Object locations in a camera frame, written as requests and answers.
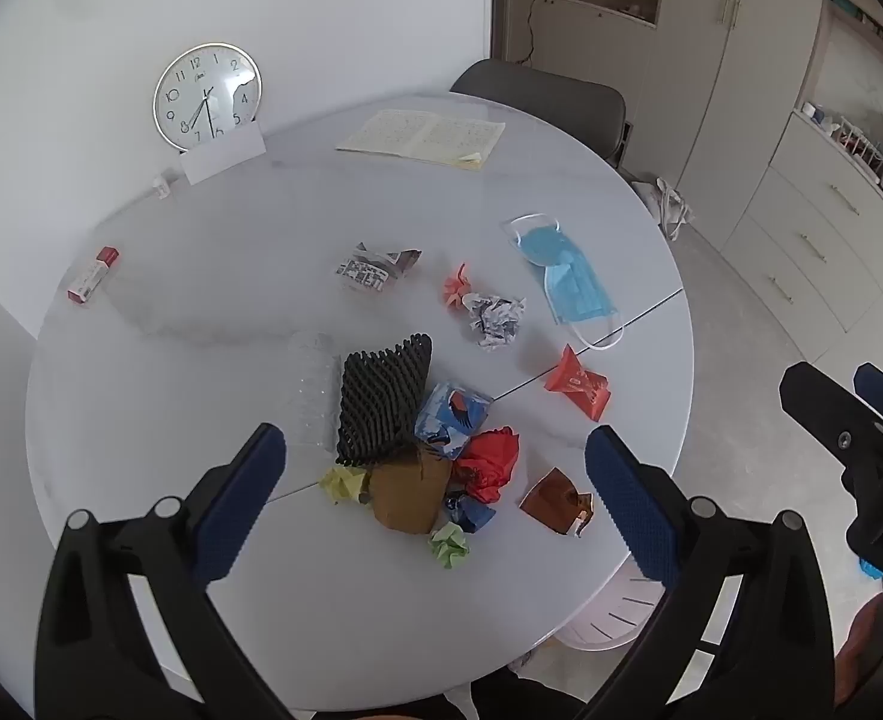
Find brown foil wrapper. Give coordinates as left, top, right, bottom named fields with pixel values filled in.
left=518, top=467, right=596, bottom=539

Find clear plastic bottle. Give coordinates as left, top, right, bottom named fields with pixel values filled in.
left=286, top=331, right=342, bottom=449

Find dark blue foil wrapper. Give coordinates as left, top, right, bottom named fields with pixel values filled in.
left=445, top=491, right=497, bottom=534

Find white bag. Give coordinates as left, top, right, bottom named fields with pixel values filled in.
left=631, top=176, right=699, bottom=241

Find orange crumpled paper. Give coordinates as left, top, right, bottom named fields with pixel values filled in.
left=443, top=264, right=475, bottom=311

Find beige drawer unit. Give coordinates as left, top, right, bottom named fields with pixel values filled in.
left=720, top=111, right=883, bottom=362

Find person's right hand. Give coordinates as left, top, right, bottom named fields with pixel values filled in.
left=833, top=594, right=883, bottom=707

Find black foam net sleeve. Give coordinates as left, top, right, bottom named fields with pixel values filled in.
left=334, top=333, right=433, bottom=466

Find wire dish rack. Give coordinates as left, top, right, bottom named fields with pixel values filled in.
left=830, top=114, right=883, bottom=166

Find dark grey chair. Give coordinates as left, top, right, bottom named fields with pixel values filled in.
left=449, top=58, right=628, bottom=170

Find white paper card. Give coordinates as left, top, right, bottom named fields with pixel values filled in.
left=181, top=124, right=267, bottom=186

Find red snack wrapper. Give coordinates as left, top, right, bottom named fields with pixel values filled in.
left=544, top=344, right=610, bottom=423

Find blue face mask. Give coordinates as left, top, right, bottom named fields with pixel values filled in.
left=505, top=213, right=627, bottom=352

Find red plastic bag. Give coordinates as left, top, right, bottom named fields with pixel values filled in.
left=452, top=426, right=520, bottom=505

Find black cable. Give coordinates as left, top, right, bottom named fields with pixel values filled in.
left=520, top=0, right=543, bottom=67

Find white round wall clock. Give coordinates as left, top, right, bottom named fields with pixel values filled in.
left=152, top=43, right=264, bottom=152

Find blue printed snack packet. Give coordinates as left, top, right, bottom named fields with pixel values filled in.
left=414, top=380, right=493, bottom=460

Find open notebook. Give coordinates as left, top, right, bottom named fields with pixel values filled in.
left=335, top=109, right=506, bottom=166

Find green paper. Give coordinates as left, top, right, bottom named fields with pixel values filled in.
left=429, top=523, right=471, bottom=569

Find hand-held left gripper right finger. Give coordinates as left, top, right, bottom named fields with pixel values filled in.
left=582, top=426, right=837, bottom=720

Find silver printed wrapper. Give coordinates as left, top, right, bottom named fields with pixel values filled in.
left=336, top=242, right=423, bottom=293

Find red and white small box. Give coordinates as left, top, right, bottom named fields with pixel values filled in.
left=67, top=246, right=122, bottom=307

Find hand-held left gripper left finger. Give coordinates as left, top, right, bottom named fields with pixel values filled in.
left=34, top=424, right=294, bottom=720

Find yellow paper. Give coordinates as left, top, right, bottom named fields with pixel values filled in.
left=319, top=465, right=371, bottom=505

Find beige cabinet with niche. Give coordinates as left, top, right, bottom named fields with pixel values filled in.
left=490, top=0, right=671, bottom=91

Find beige tall cupboard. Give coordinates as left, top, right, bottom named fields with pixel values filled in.
left=625, top=0, right=836, bottom=241

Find printed paper ball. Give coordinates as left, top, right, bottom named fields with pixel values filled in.
left=465, top=295, right=526, bottom=350

